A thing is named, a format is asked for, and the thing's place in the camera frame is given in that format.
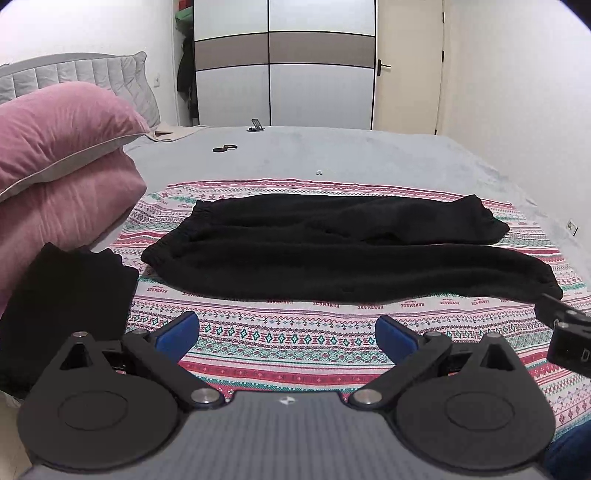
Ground black pants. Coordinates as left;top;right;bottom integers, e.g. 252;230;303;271
141;194;563;304

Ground folded black clothing stack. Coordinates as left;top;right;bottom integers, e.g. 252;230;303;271
1;243;139;400

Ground grey bed sheet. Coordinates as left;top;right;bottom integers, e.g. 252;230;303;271
124;127;590;298

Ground black glasses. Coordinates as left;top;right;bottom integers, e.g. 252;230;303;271
212;144;238;153

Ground beige cloth on bed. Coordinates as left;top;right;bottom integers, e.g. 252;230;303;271
146;122;207;142

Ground small phone stand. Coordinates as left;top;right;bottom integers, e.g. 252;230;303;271
247;118;264;132

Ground upper pink pillow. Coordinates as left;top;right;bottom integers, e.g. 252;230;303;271
1;82;149;201

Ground dark hanging clothes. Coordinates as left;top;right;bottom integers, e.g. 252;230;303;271
176;27;198;125

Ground grey padded headboard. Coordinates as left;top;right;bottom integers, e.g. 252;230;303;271
1;51;161;128

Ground cream door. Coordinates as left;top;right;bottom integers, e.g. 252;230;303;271
374;0;444;134

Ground white grey wardrobe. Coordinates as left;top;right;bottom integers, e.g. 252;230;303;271
193;1;378;129

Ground wall power socket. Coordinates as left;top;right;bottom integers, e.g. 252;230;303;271
566;220;578;236

